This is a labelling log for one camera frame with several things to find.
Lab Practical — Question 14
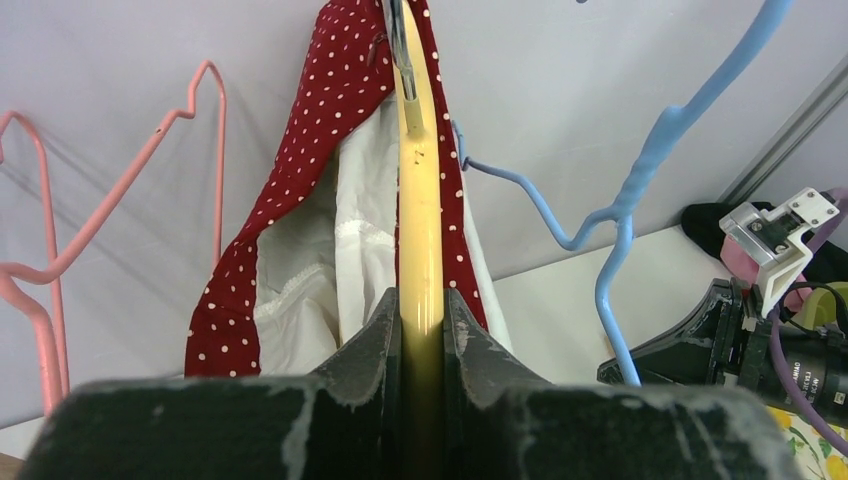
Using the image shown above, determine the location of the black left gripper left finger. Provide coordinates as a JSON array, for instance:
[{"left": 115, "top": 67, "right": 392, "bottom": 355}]
[{"left": 313, "top": 287, "right": 402, "bottom": 411}]

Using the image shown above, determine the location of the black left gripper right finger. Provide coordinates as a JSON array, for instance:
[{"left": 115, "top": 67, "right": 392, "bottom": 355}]
[{"left": 442, "top": 288, "right": 550, "bottom": 410}]

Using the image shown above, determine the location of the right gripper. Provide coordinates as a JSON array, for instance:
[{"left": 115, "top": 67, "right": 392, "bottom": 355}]
[{"left": 630, "top": 278, "right": 772, "bottom": 398}]

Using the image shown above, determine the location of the red polka dot skirt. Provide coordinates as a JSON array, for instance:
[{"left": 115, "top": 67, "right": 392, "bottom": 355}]
[{"left": 184, "top": 0, "right": 490, "bottom": 379}]

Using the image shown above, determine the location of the yellow hanger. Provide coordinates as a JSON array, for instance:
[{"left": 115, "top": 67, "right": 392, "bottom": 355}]
[{"left": 382, "top": 1, "right": 444, "bottom": 479}]

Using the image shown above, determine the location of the blue wire hanger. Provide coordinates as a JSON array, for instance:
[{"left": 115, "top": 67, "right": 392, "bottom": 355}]
[{"left": 453, "top": 0, "right": 792, "bottom": 386}]

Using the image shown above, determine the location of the lemon print skirt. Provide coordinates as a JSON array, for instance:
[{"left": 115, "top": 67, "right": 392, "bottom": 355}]
[{"left": 768, "top": 407, "right": 847, "bottom": 480}]

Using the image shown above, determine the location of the pink garment in corner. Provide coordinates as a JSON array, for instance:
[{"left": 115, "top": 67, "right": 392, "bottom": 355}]
[{"left": 719, "top": 236, "right": 813, "bottom": 313}]

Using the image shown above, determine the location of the olive green plastic basket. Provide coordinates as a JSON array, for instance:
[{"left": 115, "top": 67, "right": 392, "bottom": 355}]
[{"left": 792, "top": 288, "right": 837, "bottom": 329}]

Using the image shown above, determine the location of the black garment behind basket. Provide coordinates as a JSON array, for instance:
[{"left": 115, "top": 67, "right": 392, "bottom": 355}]
[{"left": 680, "top": 203, "right": 847, "bottom": 283}]

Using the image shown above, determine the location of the right aluminium frame post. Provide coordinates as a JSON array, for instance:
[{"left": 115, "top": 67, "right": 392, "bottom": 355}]
[{"left": 719, "top": 55, "right": 847, "bottom": 204}]

